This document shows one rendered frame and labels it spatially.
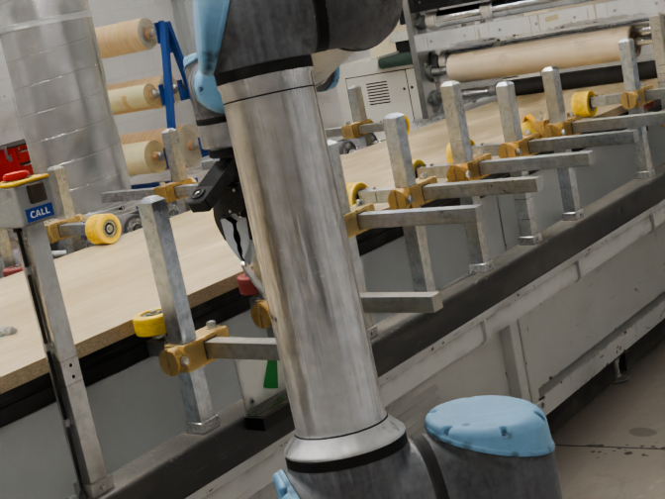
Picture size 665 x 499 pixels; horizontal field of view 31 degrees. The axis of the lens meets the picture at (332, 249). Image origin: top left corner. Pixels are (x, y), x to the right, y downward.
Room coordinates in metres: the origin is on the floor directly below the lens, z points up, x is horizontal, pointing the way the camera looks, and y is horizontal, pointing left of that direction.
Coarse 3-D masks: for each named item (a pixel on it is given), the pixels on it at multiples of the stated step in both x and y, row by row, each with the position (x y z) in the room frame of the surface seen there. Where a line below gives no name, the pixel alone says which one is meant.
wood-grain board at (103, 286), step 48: (384, 144) 4.08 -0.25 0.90; (432, 144) 3.82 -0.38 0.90; (480, 144) 3.59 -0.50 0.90; (144, 240) 3.04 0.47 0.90; (192, 240) 2.89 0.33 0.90; (0, 288) 2.75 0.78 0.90; (96, 288) 2.52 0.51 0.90; (144, 288) 2.41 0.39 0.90; (192, 288) 2.32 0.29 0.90; (96, 336) 2.08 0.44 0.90; (0, 384) 1.91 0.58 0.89
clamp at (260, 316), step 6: (258, 300) 2.23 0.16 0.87; (264, 300) 2.22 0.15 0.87; (252, 306) 2.21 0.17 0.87; (258, 306) 2.20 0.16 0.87; (264, 306) 2.19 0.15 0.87; (252, 312) 2.21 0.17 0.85; (258, 312) 2.20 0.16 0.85; (264, 312) 2.19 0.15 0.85; (252, 318) 2.21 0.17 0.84; (258, 318) 2.20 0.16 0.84; (264, 318) 2.19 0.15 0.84; (258, 324) 2.21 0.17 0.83; (264, 324) 2.20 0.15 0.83; (270, 324) 2.19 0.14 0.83
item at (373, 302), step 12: (252, 300) 2.30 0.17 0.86; (372, 300) 2.12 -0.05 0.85; (384, 300) 2.10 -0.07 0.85; (396, 300) 2.08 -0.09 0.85; (408, 300) 2.06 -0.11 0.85; (420, 300) 2.05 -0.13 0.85; (432, 300) 2.03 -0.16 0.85; (372, 312) 2.12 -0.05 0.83; (384, 312) 2.10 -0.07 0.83; (396, 312) 2.08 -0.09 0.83; (408, 312) 2.07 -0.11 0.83; (420, 312) 2.05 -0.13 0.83; (432, 312) 2.03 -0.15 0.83
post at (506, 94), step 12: (504, 84) 2.99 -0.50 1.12; (504, 96) 2.99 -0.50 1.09; (504, 108) 2.99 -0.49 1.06; (516, 108) 3.00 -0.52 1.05; (504, 120) 3.00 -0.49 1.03; (516, 120) 2.99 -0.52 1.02; (504, 132) 3.00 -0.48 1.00; (516, 132) 2.99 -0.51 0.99; (516, 204) 3.00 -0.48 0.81; (528, 204) 2.99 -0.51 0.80; (528, 216) 2.98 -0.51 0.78; (528, 228) 2.99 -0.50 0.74
